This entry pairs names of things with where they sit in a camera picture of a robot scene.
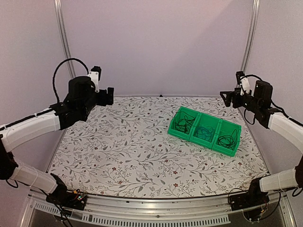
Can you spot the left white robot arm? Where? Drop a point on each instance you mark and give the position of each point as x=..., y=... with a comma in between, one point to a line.
x=83, y=95

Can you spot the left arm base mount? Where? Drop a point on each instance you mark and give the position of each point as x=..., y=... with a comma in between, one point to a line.
x=61, y=196

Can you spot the green bin left compartment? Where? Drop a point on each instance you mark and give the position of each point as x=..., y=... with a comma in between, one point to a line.
x=183, y=123

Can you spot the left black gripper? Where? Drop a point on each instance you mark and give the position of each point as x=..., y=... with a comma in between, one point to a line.
x=103, y=100

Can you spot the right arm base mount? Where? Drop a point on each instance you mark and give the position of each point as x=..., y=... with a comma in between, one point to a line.
x=251, y=198

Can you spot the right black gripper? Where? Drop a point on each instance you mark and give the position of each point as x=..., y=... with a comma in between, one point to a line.
x=236, y=95

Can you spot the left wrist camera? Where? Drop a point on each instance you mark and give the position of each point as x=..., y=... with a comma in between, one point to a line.
x=95, y=75

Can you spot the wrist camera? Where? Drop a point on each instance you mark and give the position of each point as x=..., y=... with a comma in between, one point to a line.
x=243, y=82
x=95, y=75

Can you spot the right aluminium frame post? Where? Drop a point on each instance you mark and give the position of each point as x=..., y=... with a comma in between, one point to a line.
x=251, y=34

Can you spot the green bin right compartment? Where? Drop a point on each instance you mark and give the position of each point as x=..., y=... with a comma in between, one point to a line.
x=227, y=138

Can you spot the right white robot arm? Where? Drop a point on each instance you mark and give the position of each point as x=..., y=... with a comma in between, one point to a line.
x=275, y=120

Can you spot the front aluminium rail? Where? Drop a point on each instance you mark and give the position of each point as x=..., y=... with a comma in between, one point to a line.
x=108, y=211

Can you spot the green bin compartment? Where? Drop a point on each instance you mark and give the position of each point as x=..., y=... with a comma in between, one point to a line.
x=183, y=123
x=227, y=138

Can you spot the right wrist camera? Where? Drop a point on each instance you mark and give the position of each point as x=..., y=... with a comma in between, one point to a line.
x=243, y=82

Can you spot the aluminium frame post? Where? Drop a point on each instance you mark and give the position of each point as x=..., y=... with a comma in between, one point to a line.
x=63, y=36
x=251, y=34

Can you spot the left aluminium frame post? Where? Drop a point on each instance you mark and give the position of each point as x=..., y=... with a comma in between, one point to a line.
x=63, y=36

